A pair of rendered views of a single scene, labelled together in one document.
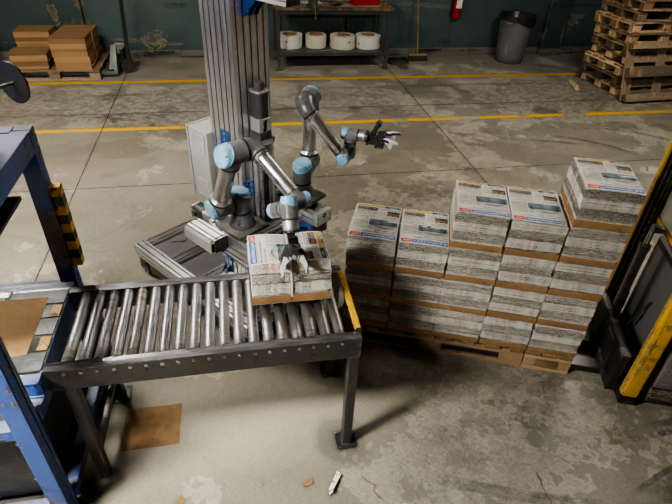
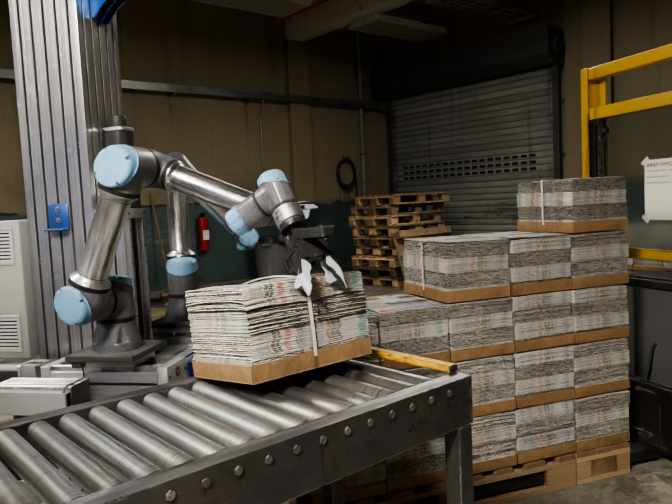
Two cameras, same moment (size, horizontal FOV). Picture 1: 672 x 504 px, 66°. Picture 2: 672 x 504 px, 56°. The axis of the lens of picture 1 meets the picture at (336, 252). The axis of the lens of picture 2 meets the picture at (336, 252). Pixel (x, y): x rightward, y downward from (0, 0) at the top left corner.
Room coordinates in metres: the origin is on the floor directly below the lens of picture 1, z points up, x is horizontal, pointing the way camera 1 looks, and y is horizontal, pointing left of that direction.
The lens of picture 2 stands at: (0.48, 0.87, 1.24)
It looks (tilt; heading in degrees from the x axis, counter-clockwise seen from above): 5 degrees down; 332
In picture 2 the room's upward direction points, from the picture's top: 3 degrees counter-clockwise
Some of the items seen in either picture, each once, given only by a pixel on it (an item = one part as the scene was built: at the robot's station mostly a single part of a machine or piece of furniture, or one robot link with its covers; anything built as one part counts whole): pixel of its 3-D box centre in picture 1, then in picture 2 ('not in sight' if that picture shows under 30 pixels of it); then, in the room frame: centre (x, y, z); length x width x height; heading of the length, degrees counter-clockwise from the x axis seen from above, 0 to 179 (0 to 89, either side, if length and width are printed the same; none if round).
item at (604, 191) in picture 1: (569, 272); (571, 323); (2.44, -1.38, 0.65); 0.39 x 0.30 x 1.29; 171
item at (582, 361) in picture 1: (515, 352); (559, 469); (2.35, -1.18, 0.05); 1.05 x 0.10 x 0.04; 81
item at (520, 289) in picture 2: (526, 235); (514, 282); (2.49, -1.09, 0.86); 0.38 x 0.29 x 0.04; 172
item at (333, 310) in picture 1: (331, 303); (368, 373); (1.92, 0.01, 0.77); 0.47 x 0.05 x 0.05; 12
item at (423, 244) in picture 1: (439, 284); (429, 397); (2.56, -0.66, 0.42); 1.17 x 0.39 x 0.83; 81
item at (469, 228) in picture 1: (477, 215); (453, 267); (2.54, -0.79, 0.95); 0.38 x 0.29 x 0.23; 171
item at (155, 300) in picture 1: (152, 320); (36, 471); (1.74, 0.83, 0.77); 0.47 x 0.05 x 0.05; 12
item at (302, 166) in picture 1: (302, 170); (182, 275); (2.92, 0.23, 0.98); 0.13 x 0.12 x 0.14; 166
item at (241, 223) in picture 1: (241, 216); (116, 331); (2.53, 0.55, 0.87); 0.15 x 0.15 x 0.10
